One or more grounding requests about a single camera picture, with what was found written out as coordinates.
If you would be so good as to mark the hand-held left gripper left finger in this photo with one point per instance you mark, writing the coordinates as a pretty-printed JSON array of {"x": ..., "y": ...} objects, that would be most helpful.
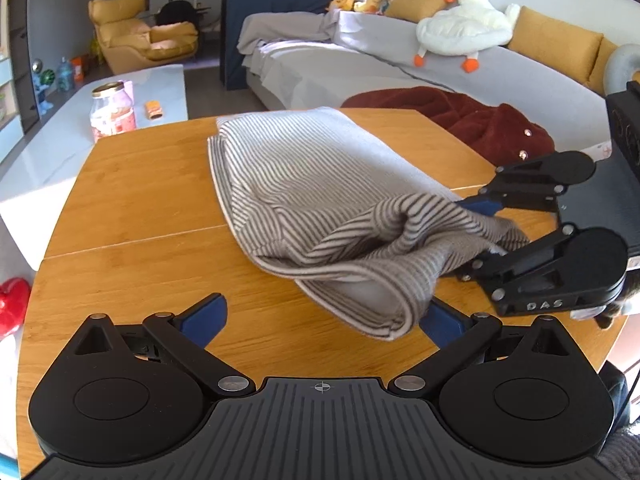
[{"x": 202, "y": 317}]

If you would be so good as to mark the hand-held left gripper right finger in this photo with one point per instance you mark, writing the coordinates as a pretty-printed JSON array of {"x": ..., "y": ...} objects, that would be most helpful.
[{"x": 445, "y": 322}]

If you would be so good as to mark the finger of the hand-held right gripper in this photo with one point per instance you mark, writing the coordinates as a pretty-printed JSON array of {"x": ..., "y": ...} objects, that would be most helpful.
[
  {"x": 520, "y": 265},
  {"x": 525, "y": 185}
]

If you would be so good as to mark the grey striped shirt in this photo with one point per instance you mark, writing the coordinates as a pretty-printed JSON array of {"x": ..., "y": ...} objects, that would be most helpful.
[{"x": 310, "y": 170}]

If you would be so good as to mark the pink floral cloth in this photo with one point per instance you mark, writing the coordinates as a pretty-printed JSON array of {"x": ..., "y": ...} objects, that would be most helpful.
[{"x": 597, "y": 151}]

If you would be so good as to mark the dark red fleece jacket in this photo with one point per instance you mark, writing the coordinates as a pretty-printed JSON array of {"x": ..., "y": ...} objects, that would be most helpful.
[{"x": 450, "y": 115}]

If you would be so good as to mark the grey sofa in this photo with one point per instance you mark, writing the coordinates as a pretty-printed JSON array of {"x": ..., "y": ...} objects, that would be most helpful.
[{"x": 525, "y": 70}]

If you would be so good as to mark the yellow cushion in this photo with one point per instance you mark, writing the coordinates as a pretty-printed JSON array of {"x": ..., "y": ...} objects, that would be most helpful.
[
  {"x": 415, "y": 7},
  {"x": 555, "y": 45},
  {"x": 602, "y": 65}
]

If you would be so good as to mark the grey round pillow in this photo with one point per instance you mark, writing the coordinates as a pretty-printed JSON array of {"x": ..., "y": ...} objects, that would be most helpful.
[{"x": 615, "y": 67}]

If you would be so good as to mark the white goose plush toy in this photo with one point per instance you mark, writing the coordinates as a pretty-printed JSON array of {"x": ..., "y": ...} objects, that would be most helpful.
[{"x": 460, "y": 25}]

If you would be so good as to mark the dark cloth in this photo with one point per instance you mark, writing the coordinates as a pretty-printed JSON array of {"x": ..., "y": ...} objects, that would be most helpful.
[{"x": 620, "y": 410}]

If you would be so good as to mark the red goblet-shaped bin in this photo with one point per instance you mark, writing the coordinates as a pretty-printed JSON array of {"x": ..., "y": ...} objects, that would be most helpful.
[{"x": 12, "y": 305}]

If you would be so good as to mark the white coffee table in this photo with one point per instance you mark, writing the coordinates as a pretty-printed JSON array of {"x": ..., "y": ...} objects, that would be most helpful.
[{"x": 50, "y": 170}]

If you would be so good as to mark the small orange packet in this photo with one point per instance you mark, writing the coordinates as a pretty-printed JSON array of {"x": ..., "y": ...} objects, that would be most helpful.
[{"x": 154, "y": 109}]

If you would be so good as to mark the clear jar with pink label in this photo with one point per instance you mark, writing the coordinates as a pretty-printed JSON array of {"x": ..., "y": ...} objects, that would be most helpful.
[{"x": 112, "y": 115}]

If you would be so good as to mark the pink box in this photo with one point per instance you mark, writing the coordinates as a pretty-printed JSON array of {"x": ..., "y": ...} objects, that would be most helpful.
[{"x": 128, "y": 91}]

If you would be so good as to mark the blue water bottle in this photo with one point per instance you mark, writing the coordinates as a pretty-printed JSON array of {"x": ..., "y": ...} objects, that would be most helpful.
[{"x": 65, "y": 76}]

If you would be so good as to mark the orange box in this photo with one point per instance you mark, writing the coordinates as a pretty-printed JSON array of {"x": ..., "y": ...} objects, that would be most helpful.
[{"x": 78, "y": 68}]

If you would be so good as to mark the blue toy figure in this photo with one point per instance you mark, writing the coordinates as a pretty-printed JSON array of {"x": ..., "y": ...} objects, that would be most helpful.
[{"x": 42, "y": 85}]

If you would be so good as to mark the beige blanket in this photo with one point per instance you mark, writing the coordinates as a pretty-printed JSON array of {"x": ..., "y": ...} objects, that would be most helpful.
[{"x": 280, "y": 27}]

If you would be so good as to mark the yellow leather armchair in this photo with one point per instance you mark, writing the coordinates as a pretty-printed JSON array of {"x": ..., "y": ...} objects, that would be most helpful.
[{"x": 125, "y": 30}]

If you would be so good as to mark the black chair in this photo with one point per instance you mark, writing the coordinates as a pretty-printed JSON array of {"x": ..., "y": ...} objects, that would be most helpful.
[{"x": 177, "y": 12}]

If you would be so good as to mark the white and wood wall cabinet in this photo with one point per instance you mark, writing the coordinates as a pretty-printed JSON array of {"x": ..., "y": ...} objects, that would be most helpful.
[{"x": 5, "y": 90}]

